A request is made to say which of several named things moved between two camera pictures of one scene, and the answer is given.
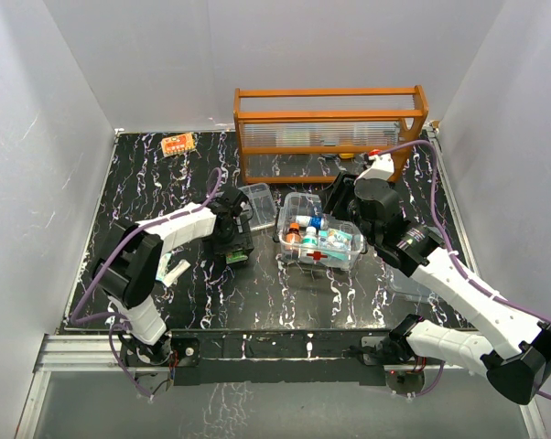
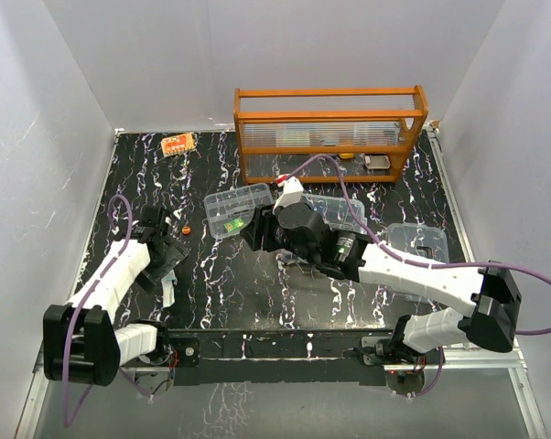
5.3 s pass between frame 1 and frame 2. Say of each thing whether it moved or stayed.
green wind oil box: moved
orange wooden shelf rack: stayed
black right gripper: moved
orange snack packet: stayed
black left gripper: moved
